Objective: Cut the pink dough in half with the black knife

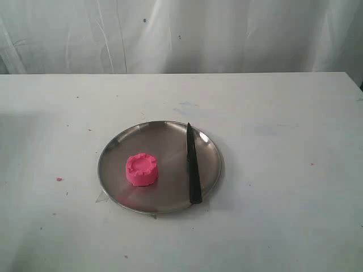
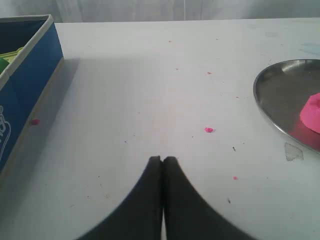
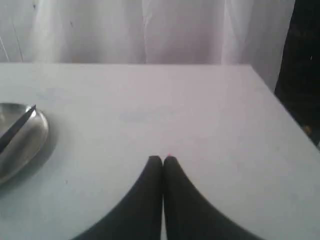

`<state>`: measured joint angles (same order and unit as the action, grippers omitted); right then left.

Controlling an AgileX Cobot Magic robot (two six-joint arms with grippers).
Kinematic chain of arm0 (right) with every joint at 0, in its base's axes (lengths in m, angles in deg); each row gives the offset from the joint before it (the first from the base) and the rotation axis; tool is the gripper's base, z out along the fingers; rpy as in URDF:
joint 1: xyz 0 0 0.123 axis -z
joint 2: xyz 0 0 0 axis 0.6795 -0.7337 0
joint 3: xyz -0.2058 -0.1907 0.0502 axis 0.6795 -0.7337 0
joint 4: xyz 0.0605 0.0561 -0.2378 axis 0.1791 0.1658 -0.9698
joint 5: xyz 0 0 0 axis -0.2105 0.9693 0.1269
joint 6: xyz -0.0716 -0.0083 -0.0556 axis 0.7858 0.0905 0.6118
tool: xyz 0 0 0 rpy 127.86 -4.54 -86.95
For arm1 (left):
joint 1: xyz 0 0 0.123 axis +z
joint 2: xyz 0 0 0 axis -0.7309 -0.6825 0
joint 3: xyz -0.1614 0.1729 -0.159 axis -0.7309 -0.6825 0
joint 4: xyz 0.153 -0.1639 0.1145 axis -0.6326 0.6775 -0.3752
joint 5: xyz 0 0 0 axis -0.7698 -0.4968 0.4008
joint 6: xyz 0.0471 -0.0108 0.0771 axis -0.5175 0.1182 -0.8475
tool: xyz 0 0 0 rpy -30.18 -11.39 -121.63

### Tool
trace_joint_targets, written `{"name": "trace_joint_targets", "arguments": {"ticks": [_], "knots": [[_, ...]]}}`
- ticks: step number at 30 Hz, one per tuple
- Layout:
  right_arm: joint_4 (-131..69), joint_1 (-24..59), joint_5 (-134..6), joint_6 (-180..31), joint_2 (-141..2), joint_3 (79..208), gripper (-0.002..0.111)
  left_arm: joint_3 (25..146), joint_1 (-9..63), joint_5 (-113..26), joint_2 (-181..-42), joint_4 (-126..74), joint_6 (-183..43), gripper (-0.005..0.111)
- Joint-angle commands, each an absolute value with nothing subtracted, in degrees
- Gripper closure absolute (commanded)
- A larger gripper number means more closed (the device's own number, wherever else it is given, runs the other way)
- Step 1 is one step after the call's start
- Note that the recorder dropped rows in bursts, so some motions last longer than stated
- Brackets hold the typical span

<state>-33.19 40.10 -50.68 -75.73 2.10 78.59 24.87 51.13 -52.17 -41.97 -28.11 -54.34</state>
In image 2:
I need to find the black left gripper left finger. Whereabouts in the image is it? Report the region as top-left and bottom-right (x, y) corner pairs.
(79, 156), (163, 240)

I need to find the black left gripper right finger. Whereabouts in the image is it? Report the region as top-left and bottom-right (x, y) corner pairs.
(163, 156), (248, 240)

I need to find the pink clay piece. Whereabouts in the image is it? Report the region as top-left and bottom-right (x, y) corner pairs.
(299, 93), (320, 134)

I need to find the clear tape piece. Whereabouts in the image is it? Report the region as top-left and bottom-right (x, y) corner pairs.
(284, 142), (304, 162)

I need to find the round steel plate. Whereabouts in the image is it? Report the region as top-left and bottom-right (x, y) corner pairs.
(253, 59), (320, 153)

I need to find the blue cardboard box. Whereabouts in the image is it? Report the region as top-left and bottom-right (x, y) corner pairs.
(0, 14), (64, 169)

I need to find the green item in box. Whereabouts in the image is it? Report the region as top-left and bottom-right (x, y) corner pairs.
(0, 47), (23, 74)

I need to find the white backdrop curtain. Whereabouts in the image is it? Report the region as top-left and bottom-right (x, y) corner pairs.
(0, 0), (320, 23)

